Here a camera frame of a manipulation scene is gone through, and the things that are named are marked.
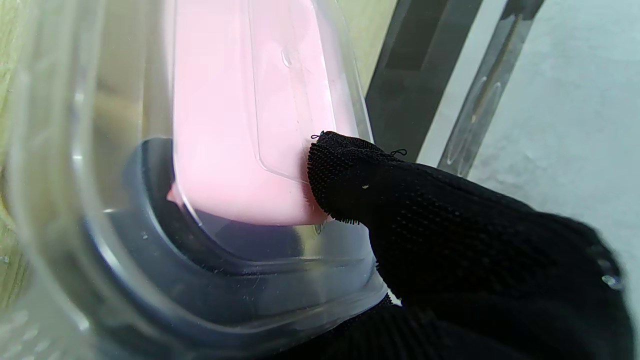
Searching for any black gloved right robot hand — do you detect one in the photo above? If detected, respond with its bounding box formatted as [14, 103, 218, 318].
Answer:
[270, 131, 636, 360]

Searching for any clear plastic lid pink sheet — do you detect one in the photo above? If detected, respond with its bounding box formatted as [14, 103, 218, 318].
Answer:
[0, 0, 388, 360]

